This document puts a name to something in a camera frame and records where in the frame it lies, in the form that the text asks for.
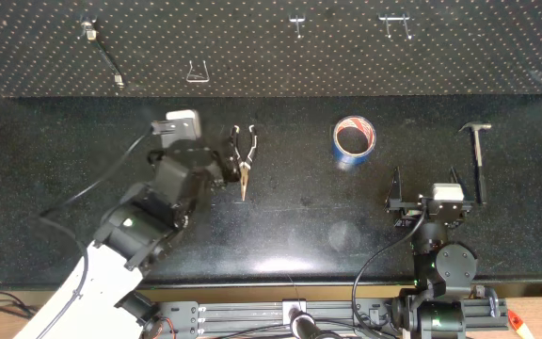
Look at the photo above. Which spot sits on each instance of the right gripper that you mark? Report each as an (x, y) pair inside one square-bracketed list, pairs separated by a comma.
[(440, 213)]

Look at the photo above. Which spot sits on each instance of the hammer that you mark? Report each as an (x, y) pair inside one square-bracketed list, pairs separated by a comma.
[(477, 150)]

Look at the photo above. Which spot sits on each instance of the roll of blue tape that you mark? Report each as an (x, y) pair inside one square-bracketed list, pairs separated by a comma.
[(348, 158)]

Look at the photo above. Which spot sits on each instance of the black and white pliers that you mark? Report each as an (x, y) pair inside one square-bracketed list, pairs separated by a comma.
[(244, 174)]

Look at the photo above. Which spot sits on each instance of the wrench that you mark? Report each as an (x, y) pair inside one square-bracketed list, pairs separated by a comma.
[(90, 34)]

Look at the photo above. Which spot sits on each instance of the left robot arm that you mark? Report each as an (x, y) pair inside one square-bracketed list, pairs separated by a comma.
[(106, 287)]

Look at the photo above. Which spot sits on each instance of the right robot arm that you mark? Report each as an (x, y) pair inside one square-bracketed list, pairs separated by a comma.
[(445, 282)]

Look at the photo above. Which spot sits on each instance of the black pegboard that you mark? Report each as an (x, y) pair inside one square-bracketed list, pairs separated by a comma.
[(252, 56)]

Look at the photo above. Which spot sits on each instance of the metal hook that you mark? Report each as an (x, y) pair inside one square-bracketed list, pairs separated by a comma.
[(197, 81), (86, 21), (393, 18), (297, 19)]

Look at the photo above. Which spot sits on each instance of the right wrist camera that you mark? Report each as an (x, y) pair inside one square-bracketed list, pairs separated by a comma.
[(447, 192)]

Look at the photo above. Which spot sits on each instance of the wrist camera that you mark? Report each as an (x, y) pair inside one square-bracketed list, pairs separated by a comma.
[(447, 192), (184, 123)]

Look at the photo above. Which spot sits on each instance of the mounting rail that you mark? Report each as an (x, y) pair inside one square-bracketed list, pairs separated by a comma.
[(243, 313)]

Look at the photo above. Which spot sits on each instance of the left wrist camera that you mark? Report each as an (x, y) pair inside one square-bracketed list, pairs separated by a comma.
[(184, 123)]

